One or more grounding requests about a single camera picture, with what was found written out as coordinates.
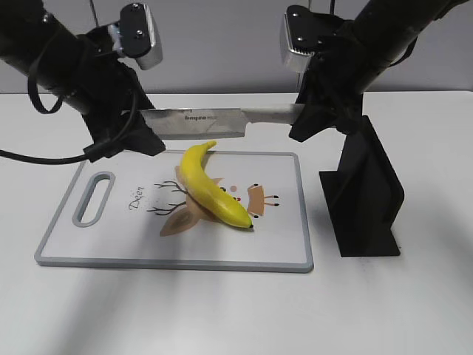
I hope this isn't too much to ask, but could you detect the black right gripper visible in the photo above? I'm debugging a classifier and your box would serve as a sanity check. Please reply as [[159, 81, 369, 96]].
[[289, 20, 363, 141]]

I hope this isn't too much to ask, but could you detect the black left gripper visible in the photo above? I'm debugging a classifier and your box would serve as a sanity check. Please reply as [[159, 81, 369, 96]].
[[75, 27, 166, 156]]

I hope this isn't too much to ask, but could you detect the steel knife with white handle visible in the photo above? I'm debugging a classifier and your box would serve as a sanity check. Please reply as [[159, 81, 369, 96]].
[[126, 104, 304, 140]]

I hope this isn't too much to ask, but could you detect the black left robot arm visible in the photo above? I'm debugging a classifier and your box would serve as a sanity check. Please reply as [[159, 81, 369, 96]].
[[1, 1, 166, 161]]

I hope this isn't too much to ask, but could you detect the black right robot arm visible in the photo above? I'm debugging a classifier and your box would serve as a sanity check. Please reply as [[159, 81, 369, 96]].
[[284, 1, 461, 142]]

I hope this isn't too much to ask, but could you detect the yellow plastic banana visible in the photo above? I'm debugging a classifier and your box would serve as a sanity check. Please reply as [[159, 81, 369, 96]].
[[179, 140, 253, 229]]

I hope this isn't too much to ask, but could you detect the black knife stand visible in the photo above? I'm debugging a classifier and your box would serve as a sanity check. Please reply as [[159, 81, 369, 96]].
[[319, 115, 404, 257]]

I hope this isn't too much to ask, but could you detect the white grey-rimmed cutting board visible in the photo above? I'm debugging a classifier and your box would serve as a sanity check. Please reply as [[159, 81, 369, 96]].
[[35, 150, 313, 273]]

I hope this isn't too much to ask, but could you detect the black cable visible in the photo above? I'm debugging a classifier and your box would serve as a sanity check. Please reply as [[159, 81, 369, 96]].
[[0, 9, 143, 166]]

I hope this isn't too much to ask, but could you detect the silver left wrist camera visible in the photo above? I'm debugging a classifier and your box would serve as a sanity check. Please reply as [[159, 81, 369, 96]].
[[106, 2, 163, 70]]

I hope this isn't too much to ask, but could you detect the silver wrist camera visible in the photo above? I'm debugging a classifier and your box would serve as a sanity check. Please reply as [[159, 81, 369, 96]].
[[106, 2, 163, 70], [279, 4, 347, 74]]

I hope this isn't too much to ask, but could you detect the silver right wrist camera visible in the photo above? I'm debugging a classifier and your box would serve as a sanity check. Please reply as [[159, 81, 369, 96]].
[[279, 4, 347, 74]]

